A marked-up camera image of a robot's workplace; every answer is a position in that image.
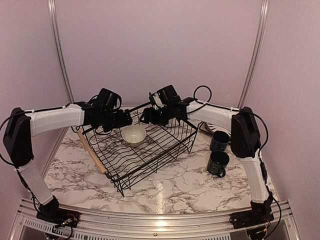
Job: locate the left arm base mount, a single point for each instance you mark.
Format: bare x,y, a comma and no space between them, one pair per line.
58,215

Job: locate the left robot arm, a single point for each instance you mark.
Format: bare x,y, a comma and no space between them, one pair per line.
22,126

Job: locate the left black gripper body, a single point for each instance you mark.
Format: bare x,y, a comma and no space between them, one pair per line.
110,121

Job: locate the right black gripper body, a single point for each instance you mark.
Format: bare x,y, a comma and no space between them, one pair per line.
162,117

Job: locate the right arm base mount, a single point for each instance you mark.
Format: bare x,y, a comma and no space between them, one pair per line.
260,213

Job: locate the beige ceramic bowl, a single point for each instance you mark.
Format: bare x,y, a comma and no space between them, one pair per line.
134,135

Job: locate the white striped round plate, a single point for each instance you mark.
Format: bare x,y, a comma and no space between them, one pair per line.
211,128

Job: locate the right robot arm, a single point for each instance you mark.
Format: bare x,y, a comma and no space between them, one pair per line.
166,104

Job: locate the dark green mug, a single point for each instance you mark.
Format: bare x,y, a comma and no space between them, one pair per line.
217,163

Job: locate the left aluminium corner post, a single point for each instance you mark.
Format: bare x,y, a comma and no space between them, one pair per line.
59,50

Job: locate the black wire dish rack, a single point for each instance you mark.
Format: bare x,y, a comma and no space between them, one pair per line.
127,165

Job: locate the aluminium corner post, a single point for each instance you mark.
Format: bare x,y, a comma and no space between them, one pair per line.
258,42
59,50

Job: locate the right aluminium corner post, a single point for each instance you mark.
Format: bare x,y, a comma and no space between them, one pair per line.
258,42

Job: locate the left wooden rack handle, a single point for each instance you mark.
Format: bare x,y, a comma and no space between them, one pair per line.
92,154

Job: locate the navy blue mug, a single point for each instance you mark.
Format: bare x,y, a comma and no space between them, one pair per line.
219,141

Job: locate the aluminium front frame rail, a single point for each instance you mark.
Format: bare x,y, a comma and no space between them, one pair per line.
107,225

